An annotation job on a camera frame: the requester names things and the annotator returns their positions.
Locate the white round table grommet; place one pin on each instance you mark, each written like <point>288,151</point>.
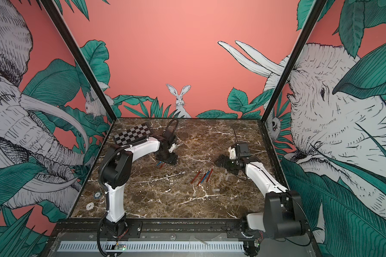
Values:
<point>89,206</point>

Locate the left black frame post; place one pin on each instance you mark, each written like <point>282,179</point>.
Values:
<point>57,19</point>

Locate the blue knife bottom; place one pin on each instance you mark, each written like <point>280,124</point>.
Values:
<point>205,177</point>

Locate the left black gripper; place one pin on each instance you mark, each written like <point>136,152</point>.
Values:
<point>173,159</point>

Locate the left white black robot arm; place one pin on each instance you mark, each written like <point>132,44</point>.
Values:
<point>115,169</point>

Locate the black white checkerboard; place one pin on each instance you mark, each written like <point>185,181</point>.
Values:
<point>132,135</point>

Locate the round table hole grommet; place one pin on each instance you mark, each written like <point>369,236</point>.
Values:
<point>97,195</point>

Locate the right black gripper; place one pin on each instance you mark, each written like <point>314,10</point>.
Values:
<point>222,157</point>

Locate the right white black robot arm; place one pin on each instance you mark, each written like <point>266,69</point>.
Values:
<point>283,215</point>

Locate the black front rail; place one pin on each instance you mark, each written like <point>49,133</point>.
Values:
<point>138,227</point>

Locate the white perforated cable duct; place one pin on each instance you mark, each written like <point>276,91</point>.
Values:
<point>151,246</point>

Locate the black frame post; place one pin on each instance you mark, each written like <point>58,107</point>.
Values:
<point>57,19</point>
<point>295,54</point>

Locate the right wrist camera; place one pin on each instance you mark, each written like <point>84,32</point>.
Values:
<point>232,153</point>

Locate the right black frame post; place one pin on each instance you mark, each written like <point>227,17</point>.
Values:
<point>295,54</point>

